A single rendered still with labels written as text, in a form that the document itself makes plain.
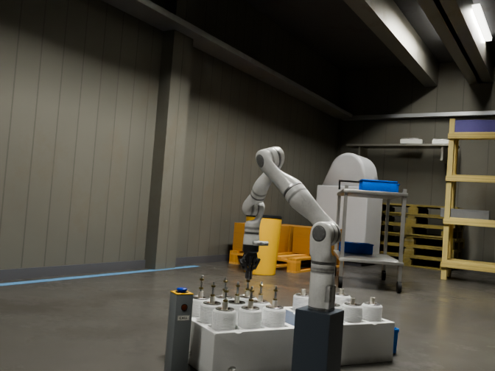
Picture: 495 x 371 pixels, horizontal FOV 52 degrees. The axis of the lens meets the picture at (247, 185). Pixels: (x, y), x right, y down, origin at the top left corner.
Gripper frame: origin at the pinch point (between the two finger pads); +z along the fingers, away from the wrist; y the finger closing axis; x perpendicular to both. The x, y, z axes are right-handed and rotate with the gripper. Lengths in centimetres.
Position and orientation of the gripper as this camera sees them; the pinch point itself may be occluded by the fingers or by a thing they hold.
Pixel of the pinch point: (248, 274)
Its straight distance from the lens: 238.0
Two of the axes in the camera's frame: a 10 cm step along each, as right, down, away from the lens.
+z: -0.7, 10.0, -0.5
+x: 7.4, 0.2, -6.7
